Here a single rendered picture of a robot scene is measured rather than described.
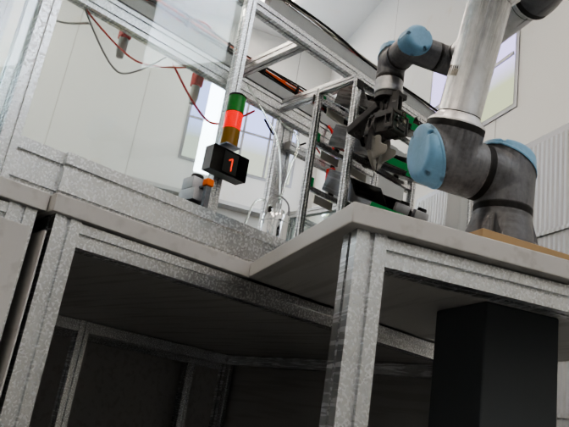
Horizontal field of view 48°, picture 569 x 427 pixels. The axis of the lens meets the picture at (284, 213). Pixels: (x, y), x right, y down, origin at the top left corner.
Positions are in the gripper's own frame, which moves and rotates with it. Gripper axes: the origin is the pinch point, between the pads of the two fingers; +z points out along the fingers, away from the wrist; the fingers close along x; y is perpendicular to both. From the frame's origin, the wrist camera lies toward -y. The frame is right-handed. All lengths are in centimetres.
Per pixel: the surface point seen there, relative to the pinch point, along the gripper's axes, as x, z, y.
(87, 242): -73, 43, 5
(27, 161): -83, 31, -3
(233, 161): -23.2, 1.9, -29.1
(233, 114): -25.6, -11.2, -29.9
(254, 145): 465, -354, -670
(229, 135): -25.5, -5.1, -29.8
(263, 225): 48, -12, -100
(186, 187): -41.0, 17.6, -20.4
